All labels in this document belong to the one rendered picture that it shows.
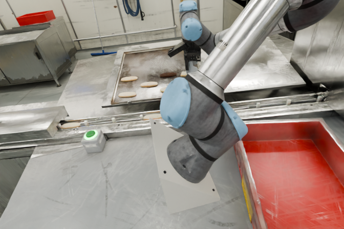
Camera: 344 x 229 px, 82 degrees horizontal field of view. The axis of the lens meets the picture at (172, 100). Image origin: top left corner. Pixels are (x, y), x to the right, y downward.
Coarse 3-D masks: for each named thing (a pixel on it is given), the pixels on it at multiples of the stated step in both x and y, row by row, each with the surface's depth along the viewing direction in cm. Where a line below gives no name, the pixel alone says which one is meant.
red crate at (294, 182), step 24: (264, 144) 78; (288, 144) 76; (312, 144) 75; (264, 168) 69; (288, 168) 68; (312, 168) 67; (264, 192) 63; (288, 192) 62; (312, 192) 61; (336, 192) 60; (264, 216) 57; (288, 216) 56; (312, 216) 56; (336, 216) 55
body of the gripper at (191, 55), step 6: (186, 42) 90; (192, 42) 90; (186, 48) 94; (192, 48) 94; (198, 48) 93; (186, 54) 94; (192, 54) 94; (198, 54) 93; (192, 60) 97; (198, 60) 96
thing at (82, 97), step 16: (288, 48) 148; (80, 64) 173; (96, 64) 168; (112, 64) 164; (80, 80) 147; (96, 80) 143; (64, 96) 130; (80, 96) 127; (96, 96) 125; (224, 96) 108; (240, 96) 106; (256, 96) 105; (272, 96) 103; (80, 112) 112; (96, 112) 110; (112, 112) 109; (128, 112) 107; (64, 144) 93; (80, 144) 91
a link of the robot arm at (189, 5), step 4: (188, 0) 82; (180, 4) 80; (184, 4) 79; (188, 4) 79; (192, 4) 79; (196, 4) 80; (180, 8) 80; (184, 8) 79; (188, 8) 79; (192, 8) 79; (196, 8) 80; (180, 12) 82; (184, 12) 79; (196, 12) 81; (180, 16) 82; (180, 20) 81
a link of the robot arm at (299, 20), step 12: (324, 0) 45; (336, 0) 46; (288, 12) 54; (300, 12) 50; (312, 12) 48; (324, 12) 48; (288, 24) 55; (300, 24) 53; (312, 24) 53; (216, 36) 77; (204, 48) 81
